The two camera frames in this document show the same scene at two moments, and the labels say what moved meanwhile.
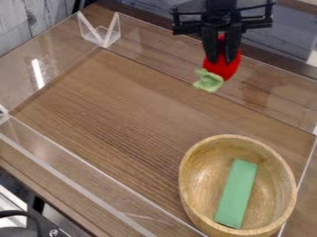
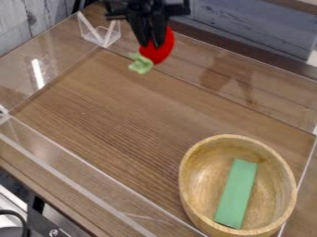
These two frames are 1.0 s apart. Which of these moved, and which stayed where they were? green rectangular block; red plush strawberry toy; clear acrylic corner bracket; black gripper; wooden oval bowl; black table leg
Moved: black gripper; red plush strawberry toy
Stayed: black table leg; clear acrylic corner bracket; wooden oval bowl; green rectangular block
